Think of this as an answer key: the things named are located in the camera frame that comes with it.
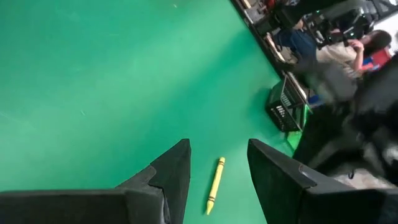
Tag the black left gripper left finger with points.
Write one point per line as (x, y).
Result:
(93, 208)

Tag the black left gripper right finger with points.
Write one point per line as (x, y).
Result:
(311, 205)

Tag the black background robot arm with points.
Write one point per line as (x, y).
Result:
(348, 21)

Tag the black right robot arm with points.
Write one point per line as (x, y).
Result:
(379, 93)

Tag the black plastic basket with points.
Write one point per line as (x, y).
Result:
(286, 112)

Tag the person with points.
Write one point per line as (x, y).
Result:
(339, 56)

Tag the yellow-green Crayola crayon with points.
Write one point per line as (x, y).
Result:
(216, 183)

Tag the wooden table border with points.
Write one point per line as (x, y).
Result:
(275, 46)

